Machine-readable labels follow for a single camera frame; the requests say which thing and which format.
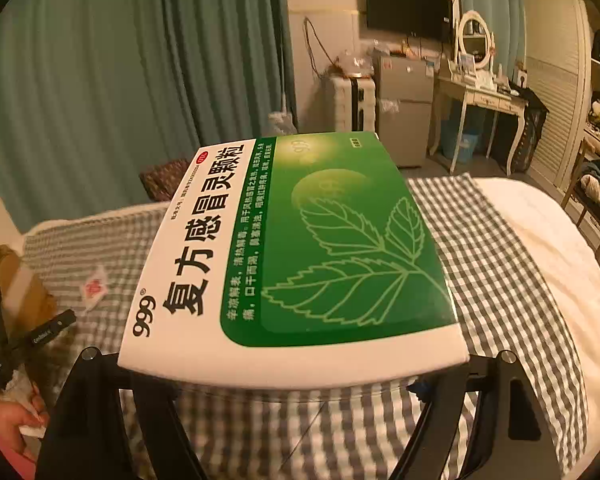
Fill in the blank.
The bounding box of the wall cable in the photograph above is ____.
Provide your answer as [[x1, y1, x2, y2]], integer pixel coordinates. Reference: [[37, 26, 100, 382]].
[[302, 15, 331, 81]]

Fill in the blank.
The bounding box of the blue bin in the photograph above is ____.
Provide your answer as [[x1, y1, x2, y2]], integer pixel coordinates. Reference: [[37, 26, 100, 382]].
[[440, 120, 481, 163]]

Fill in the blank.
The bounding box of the green white medicine box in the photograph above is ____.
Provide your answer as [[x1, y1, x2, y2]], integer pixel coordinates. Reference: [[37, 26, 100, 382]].
[[117, 132, 471, 390]]

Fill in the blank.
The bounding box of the grey mini fridge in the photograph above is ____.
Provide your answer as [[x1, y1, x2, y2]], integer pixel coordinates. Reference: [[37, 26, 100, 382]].
[[372, 52, 436, 168]]

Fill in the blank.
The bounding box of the person's left hand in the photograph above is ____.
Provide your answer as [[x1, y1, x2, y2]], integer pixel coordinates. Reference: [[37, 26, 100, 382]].
[[0, 394, 48, 461]]

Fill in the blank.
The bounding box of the white oval mirror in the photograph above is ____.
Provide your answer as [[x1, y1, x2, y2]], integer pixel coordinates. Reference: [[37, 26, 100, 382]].
[[455, 11, 496, 73]]

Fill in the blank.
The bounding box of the green curtain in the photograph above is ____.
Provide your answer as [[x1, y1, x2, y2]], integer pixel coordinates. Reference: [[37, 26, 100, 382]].
[[0, 0, 298, 233]]

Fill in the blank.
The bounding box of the white dressing table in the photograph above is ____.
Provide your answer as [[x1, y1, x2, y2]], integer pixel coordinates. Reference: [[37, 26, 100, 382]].
[[427, 75, 531, 176]]

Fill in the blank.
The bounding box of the white duvet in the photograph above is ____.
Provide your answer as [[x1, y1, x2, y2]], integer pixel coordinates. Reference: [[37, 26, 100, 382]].
[[472, 175, 600, 466]]

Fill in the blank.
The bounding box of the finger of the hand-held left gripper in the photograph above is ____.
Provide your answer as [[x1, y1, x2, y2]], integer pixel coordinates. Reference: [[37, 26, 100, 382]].
[[7, 309, 77, 361]]

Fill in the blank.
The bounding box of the dark patterned pillow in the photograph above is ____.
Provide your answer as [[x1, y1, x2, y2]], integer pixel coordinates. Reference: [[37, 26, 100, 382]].
[[139, 158, 192, 202]]

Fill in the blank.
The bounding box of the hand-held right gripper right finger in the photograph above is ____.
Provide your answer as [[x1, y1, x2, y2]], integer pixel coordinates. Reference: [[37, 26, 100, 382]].
[[390, 350, 563, 480]]

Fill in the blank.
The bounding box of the black bag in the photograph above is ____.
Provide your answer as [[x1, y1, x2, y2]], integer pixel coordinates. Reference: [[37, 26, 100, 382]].
[[510, 87, 551, 173]]

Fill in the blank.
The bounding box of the red white sachet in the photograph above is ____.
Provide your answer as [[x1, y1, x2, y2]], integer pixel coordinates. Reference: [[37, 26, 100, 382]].
[[80, 266, 112, 306]]

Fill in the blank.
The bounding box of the clear plastic bag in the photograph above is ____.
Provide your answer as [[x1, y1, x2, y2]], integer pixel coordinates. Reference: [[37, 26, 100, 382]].
[[269, 110, 297, 133]]

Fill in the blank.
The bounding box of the white louvre wardrobe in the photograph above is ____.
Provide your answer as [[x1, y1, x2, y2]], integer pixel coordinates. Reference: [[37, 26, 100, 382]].
[[522, 0, 593, 181]]

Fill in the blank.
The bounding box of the wooden chair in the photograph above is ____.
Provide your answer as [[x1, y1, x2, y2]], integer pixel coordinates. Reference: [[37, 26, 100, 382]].
[[560, 135, 600, 256]]

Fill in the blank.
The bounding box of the cardboard box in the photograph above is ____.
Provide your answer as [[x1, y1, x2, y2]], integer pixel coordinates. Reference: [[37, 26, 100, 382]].
[[0, 245, 58, 346]]

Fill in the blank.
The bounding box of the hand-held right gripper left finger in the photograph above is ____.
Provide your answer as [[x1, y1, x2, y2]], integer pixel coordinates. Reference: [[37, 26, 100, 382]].
[[37, 347, 201, 480]]

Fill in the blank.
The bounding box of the grey checked bedsheet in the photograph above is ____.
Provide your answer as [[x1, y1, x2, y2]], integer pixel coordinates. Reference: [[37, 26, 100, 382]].
[[22, 172, 588, 480]]

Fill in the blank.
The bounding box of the pink garment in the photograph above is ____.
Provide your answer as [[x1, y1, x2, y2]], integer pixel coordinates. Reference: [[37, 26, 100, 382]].
[[0, 447, 38, 480]]

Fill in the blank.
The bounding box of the white suitcase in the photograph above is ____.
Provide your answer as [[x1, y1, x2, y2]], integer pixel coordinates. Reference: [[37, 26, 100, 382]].
[[330, 72, 378, 133]]

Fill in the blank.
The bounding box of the black wall monitor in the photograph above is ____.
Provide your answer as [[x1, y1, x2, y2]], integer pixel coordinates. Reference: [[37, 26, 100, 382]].
[[365, 0, 454, 43]]

